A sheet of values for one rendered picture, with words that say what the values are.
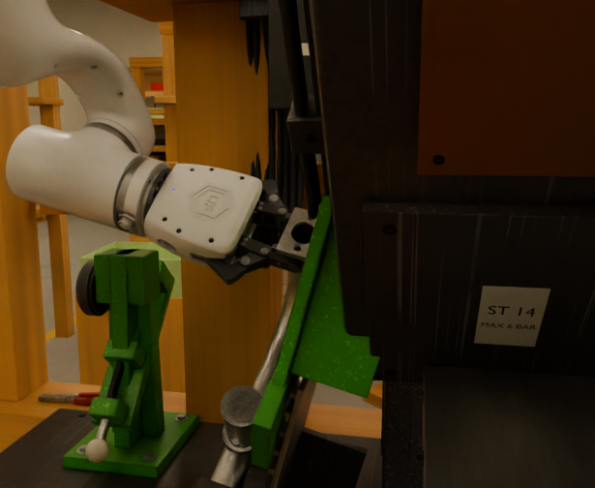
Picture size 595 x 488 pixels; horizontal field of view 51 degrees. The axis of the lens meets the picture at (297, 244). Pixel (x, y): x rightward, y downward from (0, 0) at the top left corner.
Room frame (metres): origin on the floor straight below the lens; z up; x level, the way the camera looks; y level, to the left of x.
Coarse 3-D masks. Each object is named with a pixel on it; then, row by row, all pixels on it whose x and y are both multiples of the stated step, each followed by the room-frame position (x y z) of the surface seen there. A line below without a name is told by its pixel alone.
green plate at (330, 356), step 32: (320, 224) 0.49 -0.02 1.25; (320, 256) 0.49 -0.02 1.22; (320, 288) 0.50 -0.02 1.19; (288, 320) 0.50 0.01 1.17; (320, 320) 0.50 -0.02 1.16; (288, 352) 0.50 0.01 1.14; (320, 352) 0.50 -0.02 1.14; (352, 352) 0.50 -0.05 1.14; (288, 384) 0.53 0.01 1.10; (352, 384) 0.50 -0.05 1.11
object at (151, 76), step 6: (144, 72) 10.92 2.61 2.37; (150, 72) 10.91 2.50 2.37; (156, 72) 10.90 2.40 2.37; (162, 72) 10.88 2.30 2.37; (144, 78) 10.92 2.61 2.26; (150, 78) 10.91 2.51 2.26; (156, 78) 10.90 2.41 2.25; (162, 78) 10.88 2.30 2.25; (150, 84) 10.91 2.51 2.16; (150, 90) 10.91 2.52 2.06; (150, 102) 10.91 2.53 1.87; (156, 126) 10.90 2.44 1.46; (162, 126) 10.89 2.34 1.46
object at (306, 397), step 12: (300, 384) 0.54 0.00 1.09; (312, 384) 0.64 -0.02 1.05; (300, 396) 0.53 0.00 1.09; (288, 408) 0.54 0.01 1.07; (300, 408) 0.54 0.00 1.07; (288, 420) 0.53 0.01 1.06; (300, 420) 0.60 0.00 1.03; (288, 432) 0.53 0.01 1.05; (300, 432) 0.66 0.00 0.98; (288, 444) 0.53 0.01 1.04; (276, 456) 0.56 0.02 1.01; (288, 456) 0.58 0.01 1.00; (276, 468) 0.53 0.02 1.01; (276, 480) 0.53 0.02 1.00
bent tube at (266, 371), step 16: (288, 224) 0.62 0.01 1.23; (304, 224) 0.62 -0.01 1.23; (288, 240) 0.60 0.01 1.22; (304, 240) 0.64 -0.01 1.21; (288, 256) 0.60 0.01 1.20; (304, 256) 0.59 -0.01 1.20; (288, 288) 0.67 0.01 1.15; (288, 304) 0.67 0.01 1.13; (272, 352) 0.66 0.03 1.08; (272, 368) 0.64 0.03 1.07; (256, 384) 0.63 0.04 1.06; (224, 448) 0.58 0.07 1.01; (224, 464) 0.56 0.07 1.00; (240, 464) 0.56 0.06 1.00; (224, 480) 0.55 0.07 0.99; (240, 480) 0.56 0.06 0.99
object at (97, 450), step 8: (104, 424) 0.71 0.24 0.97; (104, 432) 0.70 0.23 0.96; (96, 440) 0.69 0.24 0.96; (104, 440) 0.70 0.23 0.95; (88, 448) 0.68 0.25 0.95; (96, 448) 0.68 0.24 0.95; (104, 448) 0.69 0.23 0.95; (88, 456) 0.68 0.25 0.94; (96, 456) 0.68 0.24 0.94; (104, 456) 0.68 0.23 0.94
